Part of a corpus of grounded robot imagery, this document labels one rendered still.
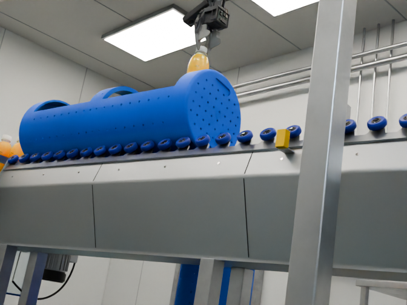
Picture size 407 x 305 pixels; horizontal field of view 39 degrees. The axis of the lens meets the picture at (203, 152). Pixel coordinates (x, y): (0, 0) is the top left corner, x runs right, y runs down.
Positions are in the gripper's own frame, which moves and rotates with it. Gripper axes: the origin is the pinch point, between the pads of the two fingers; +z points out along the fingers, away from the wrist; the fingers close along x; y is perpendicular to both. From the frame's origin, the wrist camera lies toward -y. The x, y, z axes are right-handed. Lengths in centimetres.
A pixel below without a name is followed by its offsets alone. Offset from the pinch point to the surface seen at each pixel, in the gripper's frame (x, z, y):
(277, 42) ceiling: 321, -203, -197
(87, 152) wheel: -12, 39, -33
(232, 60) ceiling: 339, -202, -270
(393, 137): -14, 42, 75
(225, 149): -13, 42, 28
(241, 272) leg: 3, 73, 27
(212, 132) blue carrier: -1.1, 31.4, 12.1
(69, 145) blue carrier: -11, 36, -45
